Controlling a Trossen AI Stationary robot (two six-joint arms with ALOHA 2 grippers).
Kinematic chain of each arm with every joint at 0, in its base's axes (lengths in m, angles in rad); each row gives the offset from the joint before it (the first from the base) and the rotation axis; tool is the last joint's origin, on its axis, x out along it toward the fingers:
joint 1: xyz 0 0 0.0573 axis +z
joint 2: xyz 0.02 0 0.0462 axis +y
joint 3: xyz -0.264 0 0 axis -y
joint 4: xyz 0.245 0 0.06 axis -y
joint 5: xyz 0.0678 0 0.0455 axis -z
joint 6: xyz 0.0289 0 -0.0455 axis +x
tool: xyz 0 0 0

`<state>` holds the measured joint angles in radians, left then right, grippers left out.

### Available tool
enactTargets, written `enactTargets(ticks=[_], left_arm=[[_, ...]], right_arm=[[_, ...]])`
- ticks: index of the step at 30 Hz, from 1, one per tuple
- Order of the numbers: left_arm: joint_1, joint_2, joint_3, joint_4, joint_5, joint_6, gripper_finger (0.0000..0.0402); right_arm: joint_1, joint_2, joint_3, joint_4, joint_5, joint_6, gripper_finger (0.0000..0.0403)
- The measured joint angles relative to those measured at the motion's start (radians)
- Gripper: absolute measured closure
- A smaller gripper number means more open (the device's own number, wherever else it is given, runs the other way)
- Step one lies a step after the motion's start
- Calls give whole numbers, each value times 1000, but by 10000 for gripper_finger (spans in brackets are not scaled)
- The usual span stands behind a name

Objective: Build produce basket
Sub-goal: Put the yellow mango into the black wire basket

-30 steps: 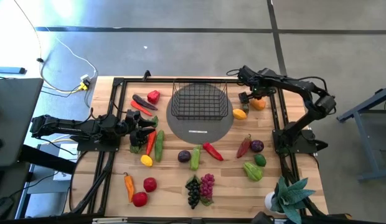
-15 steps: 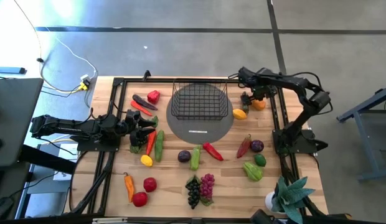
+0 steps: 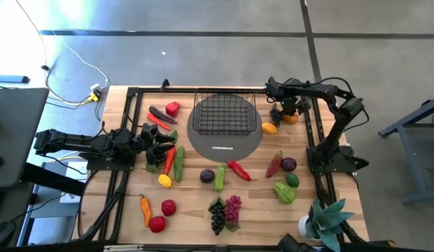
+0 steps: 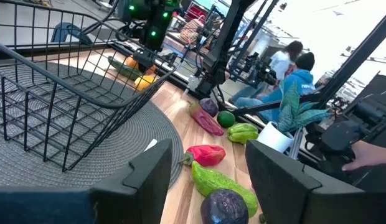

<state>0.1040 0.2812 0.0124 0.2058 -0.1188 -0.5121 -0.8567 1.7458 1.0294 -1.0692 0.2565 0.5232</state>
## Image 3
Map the artificial plant in white pot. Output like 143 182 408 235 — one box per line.
297 197 355 252

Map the dark purple plum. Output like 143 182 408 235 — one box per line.
199 168 216 184

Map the white floor cable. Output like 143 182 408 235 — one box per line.
50 29 110 88

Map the black desk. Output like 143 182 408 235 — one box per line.
0 87 87 197

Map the green lime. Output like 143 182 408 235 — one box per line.
285 172 300 188

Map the orange yellow lemon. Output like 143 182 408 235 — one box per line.
260 121 279 136

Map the round grey woven mat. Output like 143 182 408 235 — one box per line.
186 92 264 164

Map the pink grape bunch with leaf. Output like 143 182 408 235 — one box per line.
224 195 243 233

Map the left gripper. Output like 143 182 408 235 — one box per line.
139 122 176 158

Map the dark purple long eggplant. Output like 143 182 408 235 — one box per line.
148 106 179 125

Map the white yellow power plug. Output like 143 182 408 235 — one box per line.
89 83 103 103

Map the red bell pepper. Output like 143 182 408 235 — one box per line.
164 101 181 118

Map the orange carrot with green top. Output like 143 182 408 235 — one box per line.
163 129 179 176

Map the long orange pepper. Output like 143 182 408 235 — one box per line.
139 193 153 229

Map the black metal table frame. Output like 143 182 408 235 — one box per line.
76 85 370 246

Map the round red fruit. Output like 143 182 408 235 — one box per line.
160 199 178 217
148 215 167 234

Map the slim red chili pepper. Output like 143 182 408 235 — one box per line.
146 112 173 132

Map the black wire basket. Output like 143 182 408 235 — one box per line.
191 89 258 137

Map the light green cucumber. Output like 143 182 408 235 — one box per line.
213 162 227 193

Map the light green bell pepper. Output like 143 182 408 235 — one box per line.
272 181 297 205

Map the dark green cucumber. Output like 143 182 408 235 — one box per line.
173 146 186 183

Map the long red pepper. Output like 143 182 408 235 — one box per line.
227 160 253 182

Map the dark purple onion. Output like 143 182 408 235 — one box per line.
281 157 298 173

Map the red green chili pepper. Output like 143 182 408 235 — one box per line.
265 150 284 179

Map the blue grey metal bench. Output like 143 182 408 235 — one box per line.
377 94 434 204

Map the black bulky device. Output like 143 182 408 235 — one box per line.
276 233 311 252

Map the blue flat bar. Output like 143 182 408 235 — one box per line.
0 74 31 84

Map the yellow floor cable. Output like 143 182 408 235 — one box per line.
13 0 101 106

